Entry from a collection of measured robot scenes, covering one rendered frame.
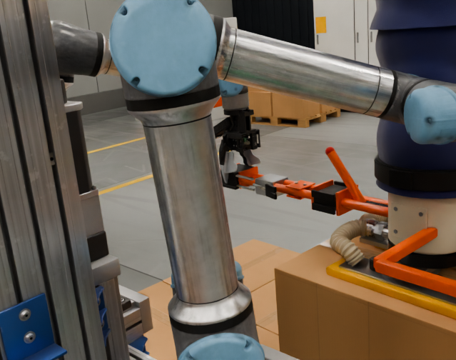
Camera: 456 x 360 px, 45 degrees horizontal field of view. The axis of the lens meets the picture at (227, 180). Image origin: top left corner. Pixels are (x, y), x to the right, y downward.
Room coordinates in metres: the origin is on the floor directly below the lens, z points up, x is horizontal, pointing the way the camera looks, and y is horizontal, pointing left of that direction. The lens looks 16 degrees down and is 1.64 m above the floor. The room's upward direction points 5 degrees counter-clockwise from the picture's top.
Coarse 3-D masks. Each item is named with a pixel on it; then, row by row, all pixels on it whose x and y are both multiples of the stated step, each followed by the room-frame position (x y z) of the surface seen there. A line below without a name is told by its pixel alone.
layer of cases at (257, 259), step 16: (256, 240) 2.64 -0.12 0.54; (240, 256) 2.46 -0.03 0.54; (256, 256) 2.44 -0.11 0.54; (272, 256) 2.42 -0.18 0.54; (288, 256) 2.41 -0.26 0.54; (256, 272) 2.27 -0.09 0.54; (272, 272) 2.26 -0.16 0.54; (160, 288) 2.20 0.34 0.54; (256, 288) 2.12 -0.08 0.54; (272, 288) 2.11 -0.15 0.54; (160, 304) 2.05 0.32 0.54; (256, 304) 1.98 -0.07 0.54; (272, 304) 1.97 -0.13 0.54; (160, 320) 1.92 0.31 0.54; (256, 320) 1.86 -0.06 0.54; (272, 320) 1.85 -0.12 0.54; (160, 336) 1.80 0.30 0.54; (272, 336) 1.74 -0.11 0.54; (160, 352) 1.70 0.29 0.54
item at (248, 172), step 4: (240, 164) 1.59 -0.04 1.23; (240, 168) 1.55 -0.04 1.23; (244, 168) 1.54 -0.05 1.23; (248, 168) 1.54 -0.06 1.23; (252, 168) 1.54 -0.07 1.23; (256, 168) 1.55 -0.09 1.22; (240, 172) 1.51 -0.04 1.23; (244, 172) 1.51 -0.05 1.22; (248, 172) 1.53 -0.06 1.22; (252, 172) 1.53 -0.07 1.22; (256, 172) 1.55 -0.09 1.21; (248, 176) 1.52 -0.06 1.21; (240, 184) 1.50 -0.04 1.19; (244, 184) 1.51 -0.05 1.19; (240, 188) 1.50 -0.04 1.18
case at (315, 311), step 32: (320, 256) 1.23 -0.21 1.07; (288, 288) 1.16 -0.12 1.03; (320, 288) 1.09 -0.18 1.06; (352, 288) 1.06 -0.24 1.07; (288, 320) 1.16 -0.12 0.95; (320, 320) 1.09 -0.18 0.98; (352, 320) 1.03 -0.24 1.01; (384, 320) 0.97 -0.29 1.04; (416, 320) 0.92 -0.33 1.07; (448, 320) 0.90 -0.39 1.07; (288, 352) 1.17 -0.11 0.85; (320, 352) 1.10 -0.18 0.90; (352, 352) 1.03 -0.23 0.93; (384, 352) 0.97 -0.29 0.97; (416, 352) 0.92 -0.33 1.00; (448, 352) 0.87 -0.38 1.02
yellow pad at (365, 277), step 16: (336, 272) 1.11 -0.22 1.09; (352, 272) 1.09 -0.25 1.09; (368, 272) 1.08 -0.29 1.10; (368, 288) 1.05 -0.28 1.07; (384, 288) 1.02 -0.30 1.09; (400, 288) 1.01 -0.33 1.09; (416, 288) 0.99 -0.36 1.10; (416, 304) 0.96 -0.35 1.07; (432, 304) 0.94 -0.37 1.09; (448, 304) 0.93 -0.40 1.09
